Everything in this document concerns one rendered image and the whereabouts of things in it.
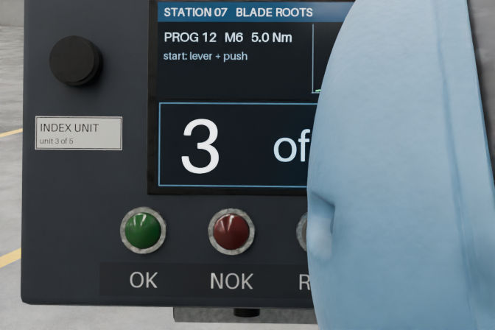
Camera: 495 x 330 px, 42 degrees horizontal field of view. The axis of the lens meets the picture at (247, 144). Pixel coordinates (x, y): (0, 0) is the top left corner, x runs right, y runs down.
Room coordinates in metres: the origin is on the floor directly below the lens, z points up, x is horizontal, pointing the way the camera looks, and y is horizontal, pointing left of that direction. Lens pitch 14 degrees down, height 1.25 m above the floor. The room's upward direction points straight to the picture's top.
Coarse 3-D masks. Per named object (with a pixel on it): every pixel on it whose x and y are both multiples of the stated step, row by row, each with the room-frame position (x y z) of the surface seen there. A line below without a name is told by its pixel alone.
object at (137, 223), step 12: (132, 216) 0.34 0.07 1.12; (144, 216) 0.34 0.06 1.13; (156, 216) 0.34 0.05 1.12; (120, 228) 0.34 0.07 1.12; (132, 228) 0.34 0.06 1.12; (144, 228) 0.34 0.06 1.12; (156, 228) 0.34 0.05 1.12; (132, 240) 0.34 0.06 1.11; (144, 240) 0.33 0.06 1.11; (156, 240) 0.34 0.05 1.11; (144, 252) 0.34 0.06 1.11
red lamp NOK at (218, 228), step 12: (216, 216) 0.34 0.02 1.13; (228, 216) 0.34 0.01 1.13; (240, 216) 0.34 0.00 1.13; (216, 228) 0.34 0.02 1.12; (228, 228) 0.33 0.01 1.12; (240, 228) 0.33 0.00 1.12; (252, 228) 0.34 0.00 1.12; (216, 240) 0.34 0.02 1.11; (228, 240) 0.33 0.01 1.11; (240, 240) 0.33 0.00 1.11; (252, 240) 0.34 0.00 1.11; (228, 252) 0.34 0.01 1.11; (240, 252) 0.34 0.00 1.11
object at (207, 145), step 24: (168, 120) 0.36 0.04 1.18; (192, 120) 0.36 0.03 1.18; (216, 120) 0.36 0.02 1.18; (240, 120) 0.36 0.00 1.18; (168, 144) 0.35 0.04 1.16; (192, 144) 0.35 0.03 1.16; (216, 144) 0.35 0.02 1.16; (240, 144) 0.35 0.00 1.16; (168, 168) 0.35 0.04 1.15; (192, 168) 0.35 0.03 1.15; (216, 168) 0.35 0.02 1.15; (240, 168) 0.35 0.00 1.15
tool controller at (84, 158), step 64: (64, 0) 0.38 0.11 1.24; (128, 0) 0.38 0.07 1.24; (192, 0) 0.38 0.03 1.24; (256, 0) 0.38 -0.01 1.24; (320, 0) 0.37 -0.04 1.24; (64, 64) 0.36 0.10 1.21; (128, 64) 0.37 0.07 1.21; (192, 64) 0.37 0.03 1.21; (256, 64) 0.37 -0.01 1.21; (320, 64) 0.36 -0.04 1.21; (64, 128) 0.36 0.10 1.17; (128, 128) 0.36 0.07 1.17; (256, 128) 0.36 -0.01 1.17; (64, 192) 0.35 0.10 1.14; (128, 192) 0.35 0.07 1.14; (192, 192) 0.35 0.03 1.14; (256, 192) 0.35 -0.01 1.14; (64, 256) 0.34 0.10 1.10; (128, 256) 0.34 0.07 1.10; (192, 256) 0.34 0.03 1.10; (256, 256) 0.34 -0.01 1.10
